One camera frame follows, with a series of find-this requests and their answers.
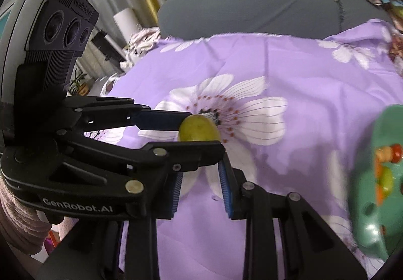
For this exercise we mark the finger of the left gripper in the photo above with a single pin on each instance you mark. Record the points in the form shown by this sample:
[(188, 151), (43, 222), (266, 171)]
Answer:
[(90, 114), (86, 158)]

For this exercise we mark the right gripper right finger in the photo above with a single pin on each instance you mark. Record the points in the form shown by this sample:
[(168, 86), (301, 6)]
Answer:
[(311, 249)]

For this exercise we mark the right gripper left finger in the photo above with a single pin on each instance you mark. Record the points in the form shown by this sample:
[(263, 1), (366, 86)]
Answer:
[(91, 250)]

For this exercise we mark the yellow-green lime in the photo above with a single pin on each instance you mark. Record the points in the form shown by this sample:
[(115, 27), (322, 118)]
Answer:
[(198, 128)]

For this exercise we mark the small yellow fruit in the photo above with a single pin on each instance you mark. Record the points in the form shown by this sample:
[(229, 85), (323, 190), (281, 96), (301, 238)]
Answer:
[(384, 154)]

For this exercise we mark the green plastic bowl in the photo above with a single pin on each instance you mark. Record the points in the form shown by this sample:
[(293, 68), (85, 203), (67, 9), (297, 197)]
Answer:
[(377, 229)]

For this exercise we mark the white paper roll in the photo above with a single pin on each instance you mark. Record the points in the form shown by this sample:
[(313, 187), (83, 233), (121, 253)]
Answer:
[(127, 23)]

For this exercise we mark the red tomato upper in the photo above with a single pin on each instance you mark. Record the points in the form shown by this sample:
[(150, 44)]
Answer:
[(396, 153)]

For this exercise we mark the grey sofa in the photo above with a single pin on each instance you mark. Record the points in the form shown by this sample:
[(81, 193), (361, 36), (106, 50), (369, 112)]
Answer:
[(312, 19)]

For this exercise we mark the pile of folded clothes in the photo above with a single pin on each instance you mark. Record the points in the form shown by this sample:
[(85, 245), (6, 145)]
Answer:
[(394, 8)]

